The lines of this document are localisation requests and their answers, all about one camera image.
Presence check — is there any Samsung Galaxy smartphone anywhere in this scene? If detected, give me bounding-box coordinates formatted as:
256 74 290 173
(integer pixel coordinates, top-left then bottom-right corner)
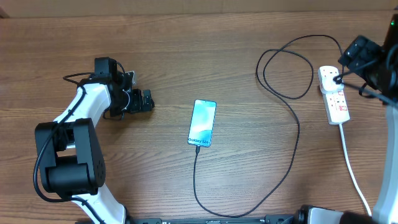
187 100 216 147

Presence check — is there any black USB charging cable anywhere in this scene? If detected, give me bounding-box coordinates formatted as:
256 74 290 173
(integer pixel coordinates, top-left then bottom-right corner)
192 34 346 218

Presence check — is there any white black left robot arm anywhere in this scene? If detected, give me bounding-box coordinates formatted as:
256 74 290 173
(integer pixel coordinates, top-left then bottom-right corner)
32 57 155 223

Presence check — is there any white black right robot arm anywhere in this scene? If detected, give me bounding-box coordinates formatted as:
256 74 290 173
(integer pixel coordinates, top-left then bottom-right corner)
285 14 397 223

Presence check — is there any white charger plug adapter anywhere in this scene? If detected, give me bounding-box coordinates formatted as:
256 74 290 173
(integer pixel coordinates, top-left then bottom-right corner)
320 76 344 94

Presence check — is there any white power strip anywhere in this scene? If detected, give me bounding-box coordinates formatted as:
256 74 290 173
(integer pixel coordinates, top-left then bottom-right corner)
317 65 351 126

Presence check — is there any cardboard backdrop panel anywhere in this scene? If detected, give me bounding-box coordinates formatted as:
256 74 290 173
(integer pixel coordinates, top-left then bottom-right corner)
1 0 397 18

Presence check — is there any white power strip cord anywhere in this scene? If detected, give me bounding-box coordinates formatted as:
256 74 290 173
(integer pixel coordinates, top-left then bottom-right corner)
338 123 374 217

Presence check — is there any black mounting rail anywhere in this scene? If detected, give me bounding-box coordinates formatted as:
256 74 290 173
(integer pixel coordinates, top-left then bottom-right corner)
129 214 293 224

